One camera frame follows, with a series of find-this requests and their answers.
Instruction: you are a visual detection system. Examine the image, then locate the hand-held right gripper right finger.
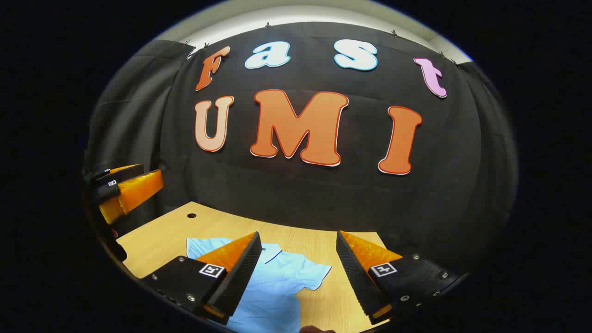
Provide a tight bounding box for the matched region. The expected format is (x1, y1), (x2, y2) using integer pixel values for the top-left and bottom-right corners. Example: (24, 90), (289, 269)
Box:
(336, 230), (463, 325)

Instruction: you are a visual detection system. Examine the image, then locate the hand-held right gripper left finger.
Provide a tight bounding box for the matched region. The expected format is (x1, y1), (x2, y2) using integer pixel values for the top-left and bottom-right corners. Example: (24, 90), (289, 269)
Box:
(141, 231), (262, 326)

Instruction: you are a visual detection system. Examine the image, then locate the light blue T-shirt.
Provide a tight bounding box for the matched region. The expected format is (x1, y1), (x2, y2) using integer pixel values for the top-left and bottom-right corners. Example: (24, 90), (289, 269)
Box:
(186, 237), (332, 333)

